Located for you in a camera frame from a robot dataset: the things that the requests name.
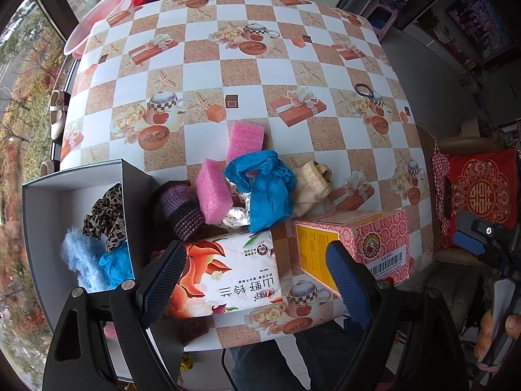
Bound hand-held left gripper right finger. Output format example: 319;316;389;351
325;240;469;391

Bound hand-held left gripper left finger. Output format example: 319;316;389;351
43;239;188;391

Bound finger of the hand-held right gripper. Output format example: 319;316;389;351
453;230;487;256
455;210;499;239

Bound blue shoe cover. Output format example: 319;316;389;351
98;246;137;290
223;150;297;233

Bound leopard print scrunchie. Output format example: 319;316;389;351
82;183;130;253

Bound light blue fluffy scrunchie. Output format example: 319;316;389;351
61;228;110;293

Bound pink foam sponge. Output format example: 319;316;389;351
194;160;234;225
225;121;266;167

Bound cream polka dot scrunchie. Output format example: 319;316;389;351
222;183;251;229

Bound beige cloth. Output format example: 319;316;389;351
291;162;332;217

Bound white cardboard box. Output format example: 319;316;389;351
21;159;189;375

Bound person's right hand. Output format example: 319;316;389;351
475;307;521;363

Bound red embroidered cushion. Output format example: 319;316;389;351
445;149;519;245

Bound red white gingham cloth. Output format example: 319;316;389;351
431;140;452;233

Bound pink patterned carton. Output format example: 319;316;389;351
291;209;410;299

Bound purple black knitted hat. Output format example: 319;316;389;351
151;179;206;242

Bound floral tissue pack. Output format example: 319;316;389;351
165;230;283;318

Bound wooden armchair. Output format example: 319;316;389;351
415;118;505;261

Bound person's legs in jeans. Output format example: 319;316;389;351
230;322;367;391

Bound checkered patterned tablecloth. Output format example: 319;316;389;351
60;0;434;353

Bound pink plastic stool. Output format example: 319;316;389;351
368;0;397;42

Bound pink plastic basin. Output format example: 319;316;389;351
64;0;135;60

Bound framed wall poster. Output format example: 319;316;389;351
444;0;514;64

